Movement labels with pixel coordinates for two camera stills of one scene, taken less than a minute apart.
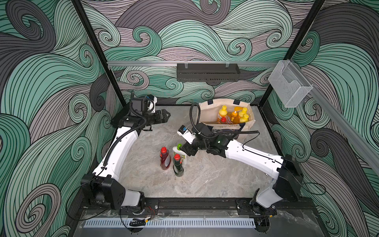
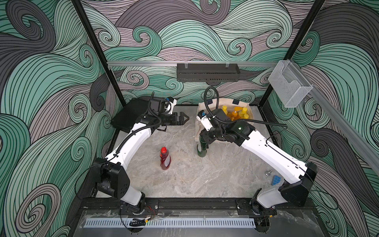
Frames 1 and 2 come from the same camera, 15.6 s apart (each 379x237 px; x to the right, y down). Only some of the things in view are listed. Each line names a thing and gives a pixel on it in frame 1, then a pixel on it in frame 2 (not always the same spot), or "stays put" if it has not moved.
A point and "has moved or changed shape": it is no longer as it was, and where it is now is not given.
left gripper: [163, 119] → [179, 122]
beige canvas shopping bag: [208, 112] stays put
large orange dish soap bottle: [235, 117] stays put
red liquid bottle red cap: [165, 158] stays put
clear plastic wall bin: [289, 84] stays put
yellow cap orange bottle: [222, 113] stays put
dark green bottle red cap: [177, 166] has moved or changed shape
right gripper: [187, 149] → [205, 134]
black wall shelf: [213, 73] stays put
